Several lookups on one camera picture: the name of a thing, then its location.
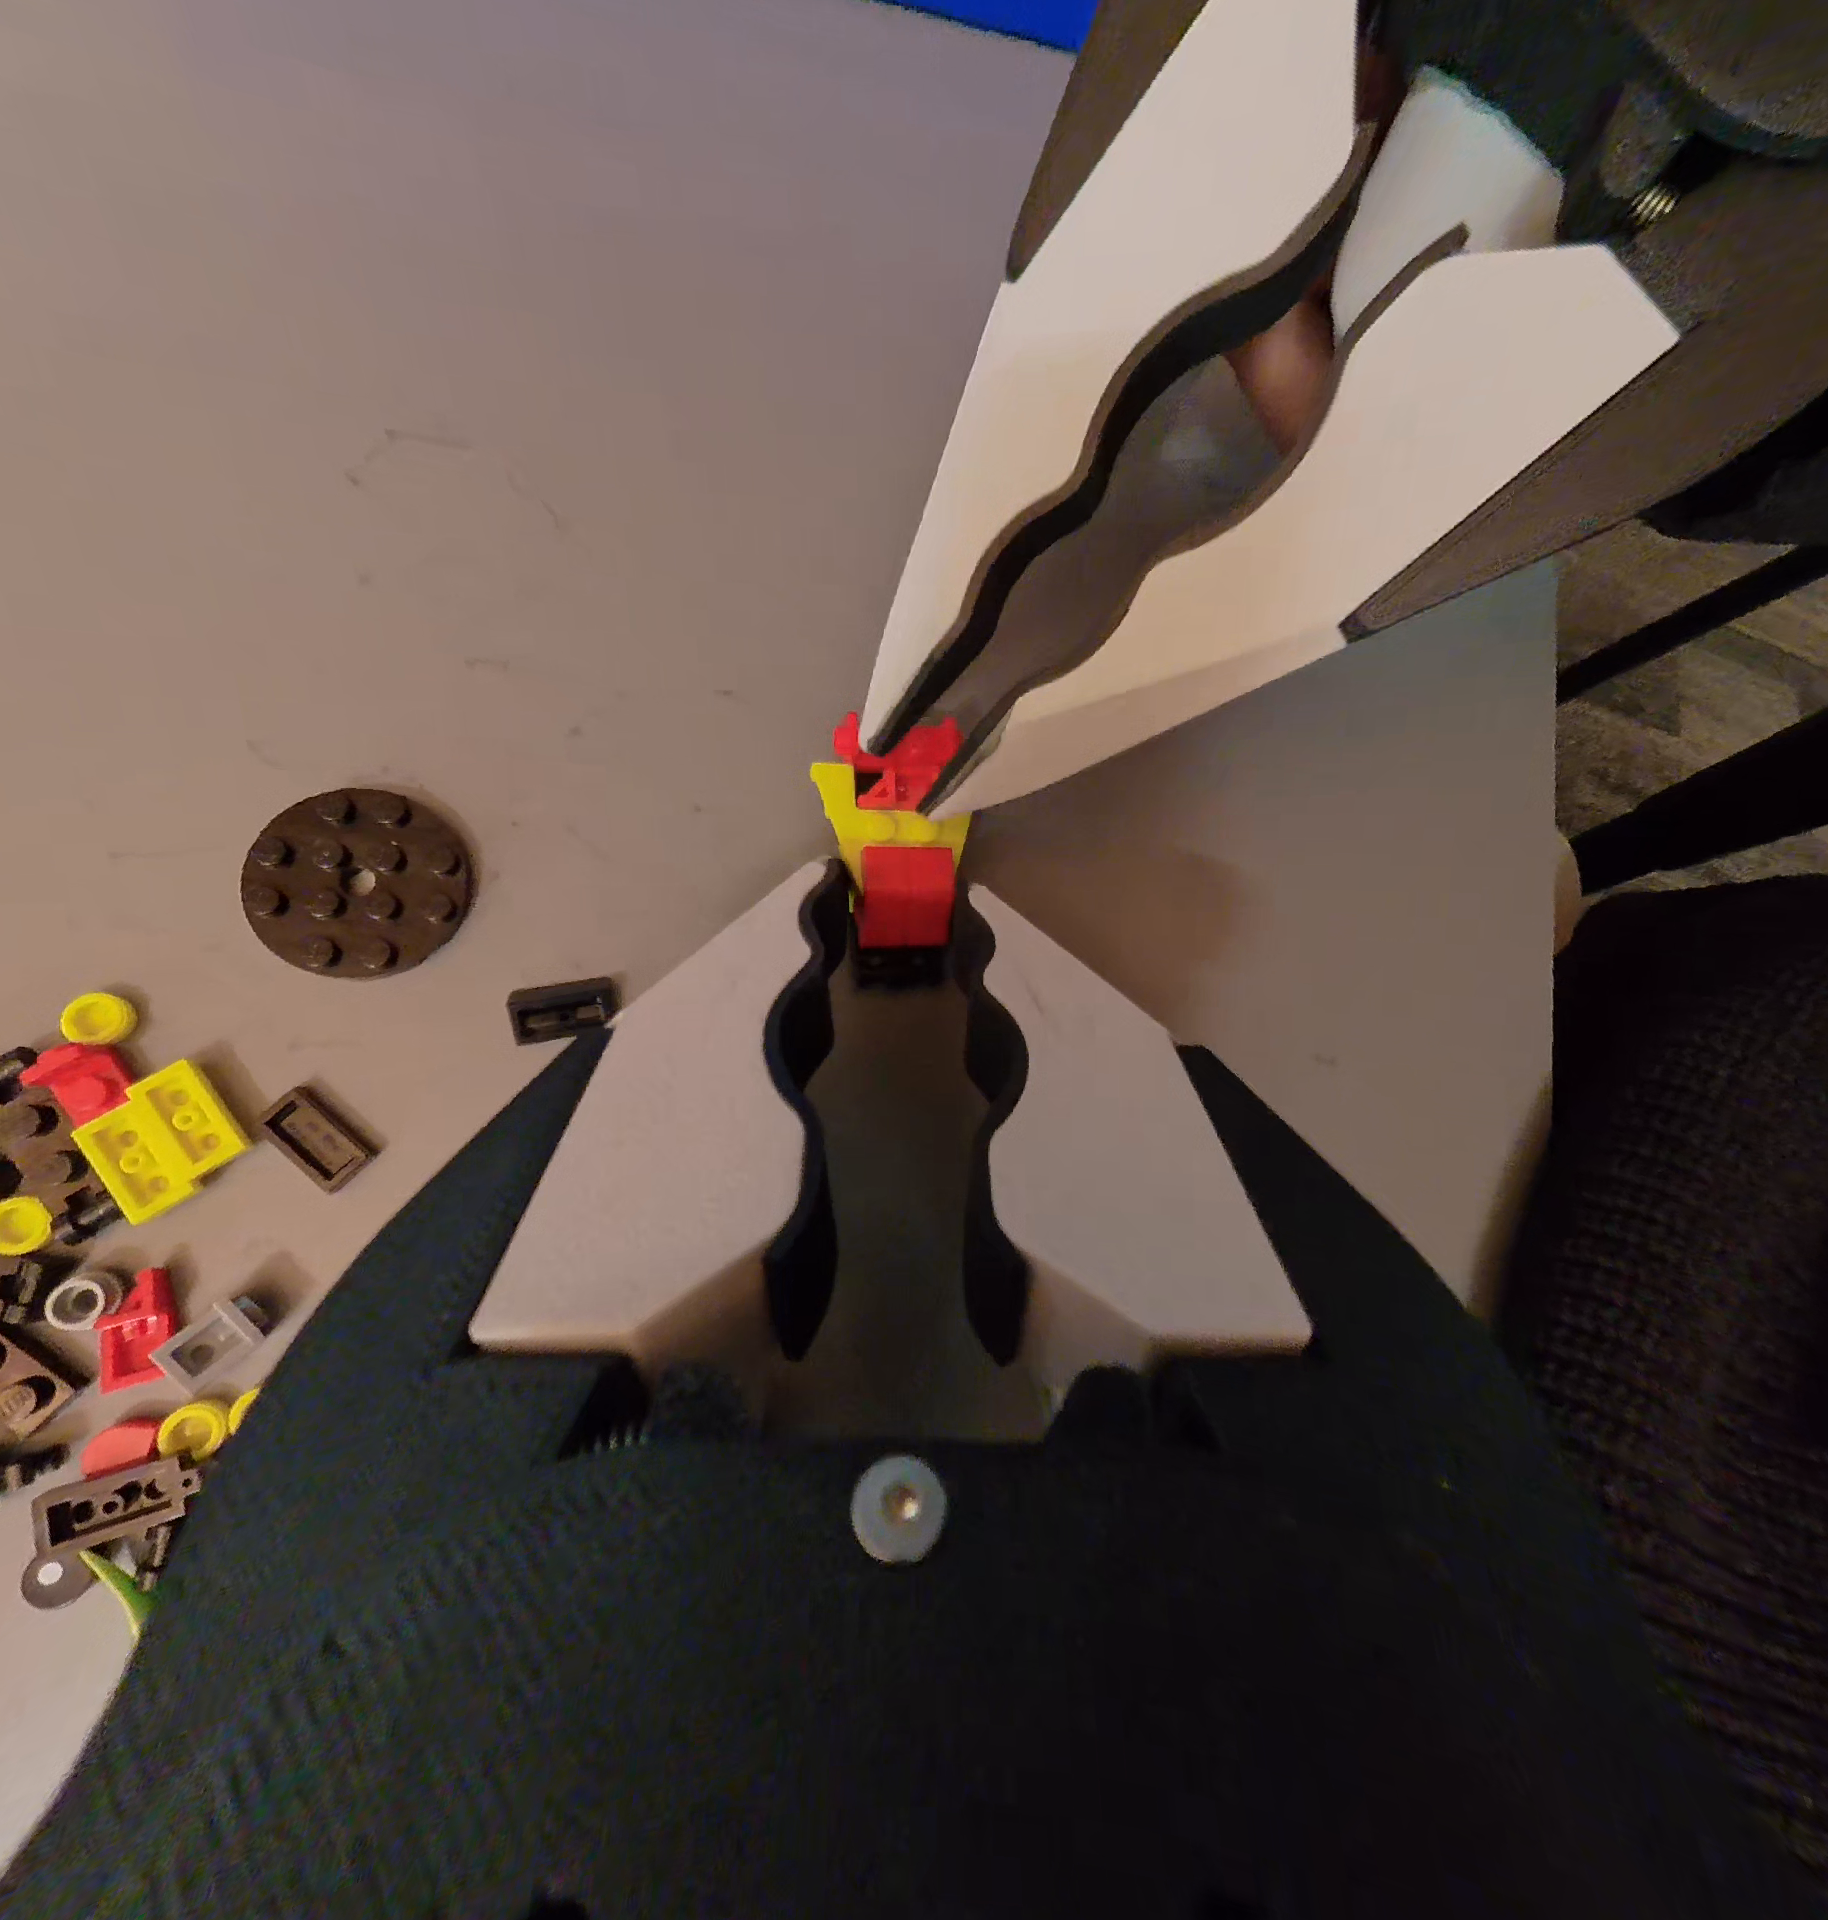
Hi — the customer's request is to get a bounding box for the pile of lego pieces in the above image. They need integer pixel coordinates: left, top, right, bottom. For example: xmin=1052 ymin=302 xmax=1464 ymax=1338
xmin=0 ymin=990 xmax=264 ymax=1643

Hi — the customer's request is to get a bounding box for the black round lego plate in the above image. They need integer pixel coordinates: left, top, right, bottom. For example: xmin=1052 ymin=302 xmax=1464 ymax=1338
xmin=241 ymin=787 xmax=479 ymax=979

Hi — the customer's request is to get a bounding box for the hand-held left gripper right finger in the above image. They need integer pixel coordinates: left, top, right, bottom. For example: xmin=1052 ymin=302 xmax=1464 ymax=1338
xmin=948 ymin=883 xmax=1317 ymax=1433

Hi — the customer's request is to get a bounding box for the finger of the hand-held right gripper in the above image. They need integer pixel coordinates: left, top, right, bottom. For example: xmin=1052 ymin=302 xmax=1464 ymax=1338
xmin=937 ymin=66 xmax=1685 ymax=824
xmin=858 ymin=0 xmax=1379 ymax=752

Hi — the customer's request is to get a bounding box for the black metal frame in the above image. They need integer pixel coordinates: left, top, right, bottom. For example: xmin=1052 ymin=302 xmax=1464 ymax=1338
xmin=1557 ymin=541 xmax=1828 ymax=894

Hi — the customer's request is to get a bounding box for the yellow red lego car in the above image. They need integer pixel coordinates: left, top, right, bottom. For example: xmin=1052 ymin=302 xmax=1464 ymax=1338
xmin=811 ymin=711 xmax=976 ymax=992

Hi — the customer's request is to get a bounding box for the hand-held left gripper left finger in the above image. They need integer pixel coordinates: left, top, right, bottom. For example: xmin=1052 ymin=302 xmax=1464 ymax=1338
xmin=467 ymin=856 xmax=856 ymax=1433

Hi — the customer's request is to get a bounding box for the blue plastic bin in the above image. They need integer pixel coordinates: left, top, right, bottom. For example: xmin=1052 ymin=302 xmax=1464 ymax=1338
xmin=876 ymin=0 xmax=1084 ymax=53

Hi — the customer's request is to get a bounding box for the person's right hand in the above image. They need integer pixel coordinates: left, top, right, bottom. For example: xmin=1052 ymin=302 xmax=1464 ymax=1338
xmin=1232 ymin=288 xmax=1340 ymax=453

